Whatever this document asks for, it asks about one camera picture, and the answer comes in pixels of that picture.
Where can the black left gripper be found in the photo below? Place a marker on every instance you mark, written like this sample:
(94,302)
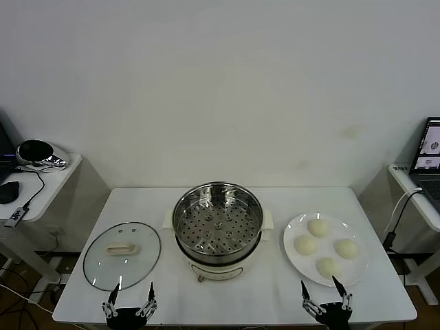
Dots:
(125,319)

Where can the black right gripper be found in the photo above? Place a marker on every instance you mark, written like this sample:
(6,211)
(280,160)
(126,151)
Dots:
(335,317)

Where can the white steamed baozi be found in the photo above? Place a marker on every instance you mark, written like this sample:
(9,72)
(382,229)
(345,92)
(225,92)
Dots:
(318,227)
(346,248)
(306,244)
(329,267)

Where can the perforated steel steamer basket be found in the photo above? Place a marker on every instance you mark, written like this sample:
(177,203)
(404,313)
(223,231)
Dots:
(192,206)

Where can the white round plate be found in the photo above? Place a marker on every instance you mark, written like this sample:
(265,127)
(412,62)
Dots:
(302,268)

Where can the black power adapter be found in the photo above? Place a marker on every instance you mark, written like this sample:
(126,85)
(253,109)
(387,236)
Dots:
(390,240)

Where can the cream electric cooker base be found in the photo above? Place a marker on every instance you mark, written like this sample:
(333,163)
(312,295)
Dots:
(220,271)

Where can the white side table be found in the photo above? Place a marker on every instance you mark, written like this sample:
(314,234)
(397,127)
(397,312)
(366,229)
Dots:
(398,172)
(58,185)

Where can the grey usb adapter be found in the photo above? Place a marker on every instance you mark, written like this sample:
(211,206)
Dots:
(15,216)

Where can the black computer mouse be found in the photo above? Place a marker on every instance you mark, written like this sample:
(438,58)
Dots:
(8,192)

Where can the open laptop with lit screen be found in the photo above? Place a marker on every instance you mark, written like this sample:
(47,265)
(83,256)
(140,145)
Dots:
(428,154)

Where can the silver black headset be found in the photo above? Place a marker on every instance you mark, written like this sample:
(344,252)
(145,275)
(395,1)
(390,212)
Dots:
(34,151)

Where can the dark laptop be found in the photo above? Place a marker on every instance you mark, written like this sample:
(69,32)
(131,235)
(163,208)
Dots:
(5,144)

